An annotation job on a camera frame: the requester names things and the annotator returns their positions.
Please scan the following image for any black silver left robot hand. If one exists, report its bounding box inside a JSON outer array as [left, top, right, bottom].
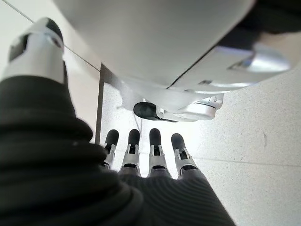
[[0, 17, 236, 226]]

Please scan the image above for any dark cabinet toe kick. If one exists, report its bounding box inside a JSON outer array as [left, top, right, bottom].
[[95, 62, 114, 145]]

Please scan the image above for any wide white cabinet door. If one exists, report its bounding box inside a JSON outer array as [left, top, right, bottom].
[[0, 0, 102, 144]]

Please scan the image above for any white left robot leg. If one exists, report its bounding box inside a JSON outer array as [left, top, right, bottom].
[[50, 0, 301, 123]]

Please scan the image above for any narrow white cabinet door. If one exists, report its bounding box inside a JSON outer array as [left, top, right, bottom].
[[3, 0, 104, 71]]

